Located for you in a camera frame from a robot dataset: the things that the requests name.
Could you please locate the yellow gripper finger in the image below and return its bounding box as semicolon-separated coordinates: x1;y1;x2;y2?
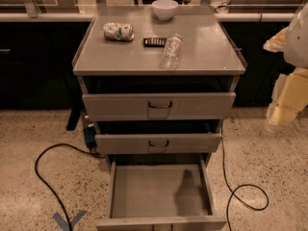
263;27;288;53
265;67;308;133

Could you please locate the black cable right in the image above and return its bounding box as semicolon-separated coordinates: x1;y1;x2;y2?
220;125;270;231

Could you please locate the middle grey drawer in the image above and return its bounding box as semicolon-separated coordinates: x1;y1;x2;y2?
95;133;221;154

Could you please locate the white bowl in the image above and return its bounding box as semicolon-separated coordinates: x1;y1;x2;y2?
152;0;178;20

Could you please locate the blue tape floor mark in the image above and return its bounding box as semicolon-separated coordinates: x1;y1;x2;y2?
53;210;88;231

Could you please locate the top grey drawer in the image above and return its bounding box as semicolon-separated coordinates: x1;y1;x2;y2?
83;92;236;121

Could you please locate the black chocolate bar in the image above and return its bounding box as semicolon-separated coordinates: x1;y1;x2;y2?
143;38;167;47

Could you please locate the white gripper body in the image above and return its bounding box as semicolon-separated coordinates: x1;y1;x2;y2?
284;4;308;68

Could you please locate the clear plastic water bottle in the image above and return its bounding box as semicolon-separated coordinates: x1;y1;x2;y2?
160;34;183;70

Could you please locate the grey drawer cabinet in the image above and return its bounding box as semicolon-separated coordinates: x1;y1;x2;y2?
71;5;248;231

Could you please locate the blue power adapter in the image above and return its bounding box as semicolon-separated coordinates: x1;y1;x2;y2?
83;127;96;148

